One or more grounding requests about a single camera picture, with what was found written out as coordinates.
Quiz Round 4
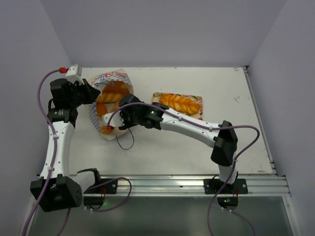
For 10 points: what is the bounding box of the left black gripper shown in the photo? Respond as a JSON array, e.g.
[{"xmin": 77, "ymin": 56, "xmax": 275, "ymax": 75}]
[{"xmin": 68, "ymin": 78, "xmax": 100, "ymax": 107}]

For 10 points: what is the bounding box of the paper bag with blue pattern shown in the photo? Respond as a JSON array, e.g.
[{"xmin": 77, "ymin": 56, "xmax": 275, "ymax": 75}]
[{"xmin": 85, "ymin": 68, "xmax": 133, "ymax": 142}]

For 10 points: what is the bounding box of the braided fake bread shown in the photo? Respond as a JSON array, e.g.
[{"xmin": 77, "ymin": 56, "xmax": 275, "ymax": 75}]
[{"xmin": 159, "ymin": 94, "xmax": 201, "ymax": 115}]

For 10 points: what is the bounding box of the long sliced fake baguette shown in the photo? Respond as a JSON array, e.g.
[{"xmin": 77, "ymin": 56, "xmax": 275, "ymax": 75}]
[{"xmin": 101, "ymin": 125, "xmax": 113, "ymax": 135}]

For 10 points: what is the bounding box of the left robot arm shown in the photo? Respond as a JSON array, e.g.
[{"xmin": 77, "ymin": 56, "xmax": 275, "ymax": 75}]
[{"xmin": 30, "ymin": 78, "xmax": 102, "ymax": 212}]

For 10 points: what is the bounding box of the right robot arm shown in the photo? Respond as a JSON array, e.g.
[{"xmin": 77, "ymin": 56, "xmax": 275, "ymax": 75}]
[{"xmin": 119, "ymin": 94, "xmax": 238, "ymax": 193}]

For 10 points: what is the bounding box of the floral tray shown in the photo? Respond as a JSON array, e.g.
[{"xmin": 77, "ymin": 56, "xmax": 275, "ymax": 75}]
[{"xmin": 152, "ymin": 92, "xmax": 203, "ymax": 120}]

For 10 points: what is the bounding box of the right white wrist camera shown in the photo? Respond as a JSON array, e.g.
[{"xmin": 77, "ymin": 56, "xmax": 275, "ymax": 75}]
[{"xmin": 102, "ymin": 111, "xmax": 124, "ymax": 127}]

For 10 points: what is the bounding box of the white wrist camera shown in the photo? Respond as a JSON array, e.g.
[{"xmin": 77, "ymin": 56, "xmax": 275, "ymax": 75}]
[
  {"xmin": 65, "ymin": 64, "xmax": 83, "ymax": 84},
  {"xmin": 102, "ymin": 111, "xmax": 124, "ymax": 127}
]

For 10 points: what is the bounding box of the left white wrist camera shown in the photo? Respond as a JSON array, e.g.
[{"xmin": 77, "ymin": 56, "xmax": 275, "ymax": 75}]
[{"xmin": 65, "ymin": 64, "xmax": 83, "ymax": 84}]

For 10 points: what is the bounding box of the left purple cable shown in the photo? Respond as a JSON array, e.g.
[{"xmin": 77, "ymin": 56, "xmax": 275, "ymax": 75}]
[{"xmin": 21, "ymin": 67, "xmax": 72, "ymax": 236}]

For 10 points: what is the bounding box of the purple cable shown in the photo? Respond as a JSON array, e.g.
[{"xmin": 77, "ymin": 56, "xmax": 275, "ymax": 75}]
[
  {"xmin": 21, "ymin": 67, "xmax": 72, "ymax": 236},
  {"xmin": 107, "ymin": 102, "xmax": 260, "ymax": 236}
]

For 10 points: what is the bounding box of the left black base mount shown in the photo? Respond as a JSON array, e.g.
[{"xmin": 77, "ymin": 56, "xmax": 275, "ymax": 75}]
[{"xmin": 83, "ymin": 180, "xmax": 118, "ymax": 209}]

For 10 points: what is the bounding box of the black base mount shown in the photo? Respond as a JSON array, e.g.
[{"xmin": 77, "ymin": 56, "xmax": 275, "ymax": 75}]
[
  {"xmin": 83, "ymin": 180, "xmax": 118, "ymax": 209},
  {"xmin": 203, "ymin": 175, "xmax": 249, "ymax": 210}
]

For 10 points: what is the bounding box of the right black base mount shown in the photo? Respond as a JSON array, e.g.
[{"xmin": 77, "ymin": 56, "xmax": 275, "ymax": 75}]
[{"xmin": 203, "ymin": 175, "xmax": 249, "ymax": 210}]

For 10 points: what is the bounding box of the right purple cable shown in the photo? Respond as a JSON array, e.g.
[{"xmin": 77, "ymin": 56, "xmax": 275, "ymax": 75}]
[{"xmin": 107, "ymin": 102, "xmax": 260, "ymax": 236}]

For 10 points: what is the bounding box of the aluminium rail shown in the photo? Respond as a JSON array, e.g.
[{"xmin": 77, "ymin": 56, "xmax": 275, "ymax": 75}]
[{"xmin": 36, "ymin": 174, "xmax": 290, "ymax": 197}]

